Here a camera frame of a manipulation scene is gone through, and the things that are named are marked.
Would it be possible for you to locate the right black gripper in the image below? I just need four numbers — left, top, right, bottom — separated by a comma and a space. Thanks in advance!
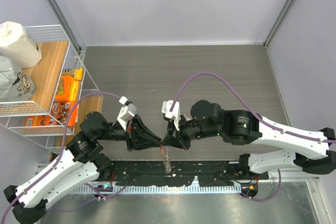
162, 112, 223, 150

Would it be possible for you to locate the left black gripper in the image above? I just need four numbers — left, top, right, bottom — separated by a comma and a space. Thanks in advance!
96, 113, 162, 151

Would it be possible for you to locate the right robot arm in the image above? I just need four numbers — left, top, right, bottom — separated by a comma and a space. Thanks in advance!
161, 100, 335, 179

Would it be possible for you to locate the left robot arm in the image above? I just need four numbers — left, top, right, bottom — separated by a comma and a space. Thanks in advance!
4, 112, 161, 223

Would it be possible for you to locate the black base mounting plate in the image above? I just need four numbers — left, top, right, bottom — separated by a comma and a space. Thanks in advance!
96, 161, 269, 187

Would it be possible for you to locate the orange snack box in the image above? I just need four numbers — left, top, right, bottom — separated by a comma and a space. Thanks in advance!
25, 68, 83, 126

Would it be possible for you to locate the grey bag with cartoon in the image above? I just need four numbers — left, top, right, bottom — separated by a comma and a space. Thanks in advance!
1, 56, 36, 102

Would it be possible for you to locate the white paper towel roll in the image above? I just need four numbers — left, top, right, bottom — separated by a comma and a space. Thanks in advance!
1, 22, 42, 69

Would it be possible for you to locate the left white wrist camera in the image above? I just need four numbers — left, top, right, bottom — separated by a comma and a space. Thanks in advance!
117, 96, 137, 131

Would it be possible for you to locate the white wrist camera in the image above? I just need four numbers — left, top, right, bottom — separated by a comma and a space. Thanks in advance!
161, 100, 181, 131
117, 96, 137, 131

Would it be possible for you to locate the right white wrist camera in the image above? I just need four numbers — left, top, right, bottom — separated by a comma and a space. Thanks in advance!
161, 100, 181, 131

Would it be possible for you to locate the white slotted cable duct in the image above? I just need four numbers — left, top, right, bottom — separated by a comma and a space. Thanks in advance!
69, 183, 242, 195

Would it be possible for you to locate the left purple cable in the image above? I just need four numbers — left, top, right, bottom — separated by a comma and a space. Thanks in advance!
4, 92, 125, 224

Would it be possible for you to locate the white wire shelf rack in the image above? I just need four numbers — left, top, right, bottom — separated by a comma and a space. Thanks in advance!
1, 25, 103, 153

